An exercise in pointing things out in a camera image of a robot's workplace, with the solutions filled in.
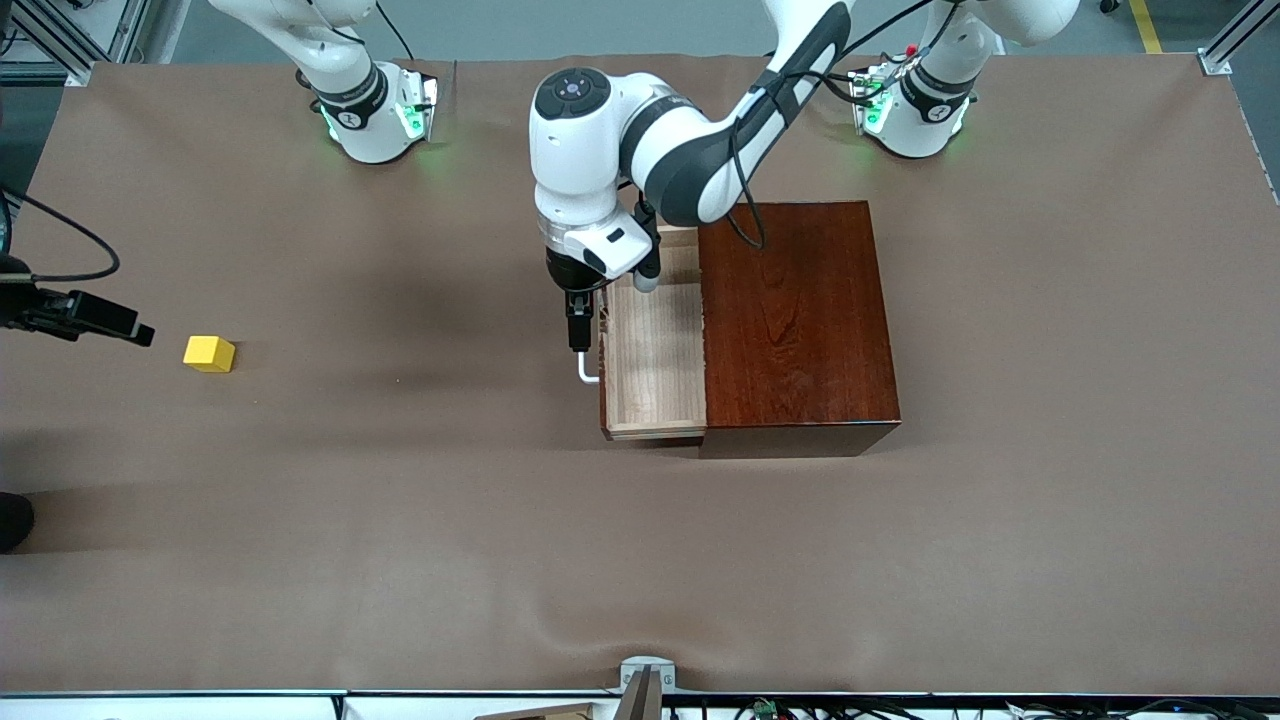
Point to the grey metal clamp bracket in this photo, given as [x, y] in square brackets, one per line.
[648, 672]

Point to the yellow block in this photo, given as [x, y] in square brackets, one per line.
[208, 353]

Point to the brown table mat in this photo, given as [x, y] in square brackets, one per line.
[400, 560]

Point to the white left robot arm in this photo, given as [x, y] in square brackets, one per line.
[590, 150]

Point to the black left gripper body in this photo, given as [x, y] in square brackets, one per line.
[568, 276]

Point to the yellow floor tape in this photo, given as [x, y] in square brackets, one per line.
[1147, 25]

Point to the brown cardboard piece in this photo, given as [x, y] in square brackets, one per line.
[545, 713]

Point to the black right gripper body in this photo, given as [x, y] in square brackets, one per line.
[48, 307]

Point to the dark brown wooden cabinet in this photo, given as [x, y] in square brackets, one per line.
[800, 330]

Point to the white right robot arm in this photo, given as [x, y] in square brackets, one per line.
[350, 100]

